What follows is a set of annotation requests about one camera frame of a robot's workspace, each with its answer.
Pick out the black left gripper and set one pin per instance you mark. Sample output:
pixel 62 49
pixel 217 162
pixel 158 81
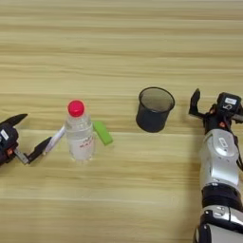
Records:
pixel 9 156

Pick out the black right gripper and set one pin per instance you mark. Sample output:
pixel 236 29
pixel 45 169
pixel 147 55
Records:
pixel 215 121

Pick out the clear bottle with red cap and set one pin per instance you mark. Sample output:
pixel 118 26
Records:
pixel 79 136

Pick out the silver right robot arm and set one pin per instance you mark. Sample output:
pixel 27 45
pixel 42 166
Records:
pixel 220 161

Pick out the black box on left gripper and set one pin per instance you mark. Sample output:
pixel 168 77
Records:
pixel 8 137

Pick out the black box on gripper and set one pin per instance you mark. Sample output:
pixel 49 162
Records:
pixel 228 102
pixel 8 137

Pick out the white marker with black cap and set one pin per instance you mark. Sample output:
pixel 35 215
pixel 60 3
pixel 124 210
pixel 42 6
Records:
pixel 56 139

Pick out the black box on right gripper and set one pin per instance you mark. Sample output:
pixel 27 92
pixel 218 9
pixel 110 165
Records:
pixel 228 102

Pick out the black mesh cup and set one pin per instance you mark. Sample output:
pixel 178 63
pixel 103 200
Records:
pixel 152 120

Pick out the green rectangular block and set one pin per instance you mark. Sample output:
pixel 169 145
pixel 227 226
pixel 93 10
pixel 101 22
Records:
pixel 103 133

